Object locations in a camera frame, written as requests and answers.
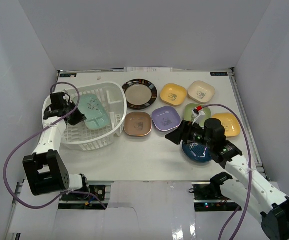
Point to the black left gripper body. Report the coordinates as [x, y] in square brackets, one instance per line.
[72, 115]

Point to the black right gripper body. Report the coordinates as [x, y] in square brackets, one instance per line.
[194, 134]

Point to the teal rectangular divided plate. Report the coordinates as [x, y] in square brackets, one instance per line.
[96, 115]

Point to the dark blue shell plate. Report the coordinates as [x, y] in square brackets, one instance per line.
[197, 152]

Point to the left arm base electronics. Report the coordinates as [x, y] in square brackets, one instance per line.
[93, 197]

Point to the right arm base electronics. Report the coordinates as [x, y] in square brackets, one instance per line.
[208, 200]

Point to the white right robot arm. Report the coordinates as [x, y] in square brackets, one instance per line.
[238, 182]

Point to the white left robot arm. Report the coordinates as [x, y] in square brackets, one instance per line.
[45, 170]

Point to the white plastic dish bin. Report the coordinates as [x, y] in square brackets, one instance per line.
[79, 137]

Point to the purple square panda dish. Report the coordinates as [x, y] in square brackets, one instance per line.
[166, 118]

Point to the yellow square dish right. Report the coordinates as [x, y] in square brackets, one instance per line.
[230, 123]

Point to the green square panda dish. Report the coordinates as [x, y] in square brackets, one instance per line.
[188, 113]

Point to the brown square panda dish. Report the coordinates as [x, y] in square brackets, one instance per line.
[138, 124]

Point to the yellow square panda dish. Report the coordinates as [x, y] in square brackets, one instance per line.
[173, 94]

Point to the cream square panda dish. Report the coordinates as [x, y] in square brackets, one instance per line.
[201, 92]

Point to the round black rimmed plate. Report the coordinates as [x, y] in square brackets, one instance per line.
[140, 94]

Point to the papers at table back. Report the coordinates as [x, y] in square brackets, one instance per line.
[147, 69]

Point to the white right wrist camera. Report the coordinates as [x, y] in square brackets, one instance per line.
[198, 114]

